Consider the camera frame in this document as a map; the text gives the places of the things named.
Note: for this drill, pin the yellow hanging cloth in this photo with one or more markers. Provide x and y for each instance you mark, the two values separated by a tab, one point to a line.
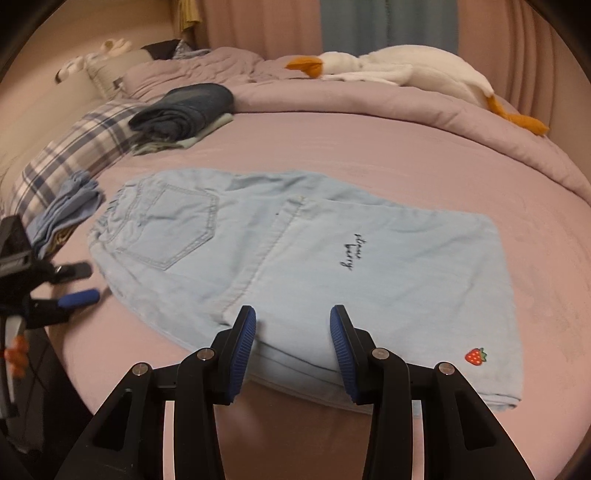
186	14

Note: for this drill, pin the white bunny plush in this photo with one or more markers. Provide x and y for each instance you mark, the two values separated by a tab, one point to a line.
110	48

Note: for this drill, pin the plaid blue white pillow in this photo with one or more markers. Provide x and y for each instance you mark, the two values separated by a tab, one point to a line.
95	142

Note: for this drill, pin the white goose plush toy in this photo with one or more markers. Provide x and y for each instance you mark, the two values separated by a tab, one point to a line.
423	67

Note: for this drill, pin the blue grey curtain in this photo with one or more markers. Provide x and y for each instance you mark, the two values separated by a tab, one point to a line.
362	26

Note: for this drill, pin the folded dark blue jeans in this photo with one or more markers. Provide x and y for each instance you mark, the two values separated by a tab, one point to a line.
183	112

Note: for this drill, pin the mauve quilted comforter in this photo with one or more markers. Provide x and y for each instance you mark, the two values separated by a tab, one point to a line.
266	86

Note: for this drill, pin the light blue strawberry pants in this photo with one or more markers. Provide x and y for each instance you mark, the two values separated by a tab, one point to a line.
184	250

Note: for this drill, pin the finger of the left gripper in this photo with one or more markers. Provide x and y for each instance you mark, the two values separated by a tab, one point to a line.
79	299
66	273

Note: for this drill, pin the pink curtain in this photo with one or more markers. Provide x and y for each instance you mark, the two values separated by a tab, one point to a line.
505	40

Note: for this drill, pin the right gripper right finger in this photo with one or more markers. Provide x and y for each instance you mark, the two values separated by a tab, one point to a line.
352	347

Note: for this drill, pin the dark clothes pile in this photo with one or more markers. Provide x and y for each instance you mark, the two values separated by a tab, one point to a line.
174	49

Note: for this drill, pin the beige pillow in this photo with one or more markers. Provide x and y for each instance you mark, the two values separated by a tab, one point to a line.
107	74

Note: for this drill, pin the folded light blue garment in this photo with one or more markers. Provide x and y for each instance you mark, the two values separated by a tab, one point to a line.
78	199

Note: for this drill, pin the pink bed sheet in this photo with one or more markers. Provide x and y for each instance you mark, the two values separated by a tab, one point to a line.
300	429

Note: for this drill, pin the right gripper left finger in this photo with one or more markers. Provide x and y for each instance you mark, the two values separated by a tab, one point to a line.
232	349

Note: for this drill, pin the person's left hand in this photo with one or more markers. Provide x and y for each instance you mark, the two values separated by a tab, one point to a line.
16	356

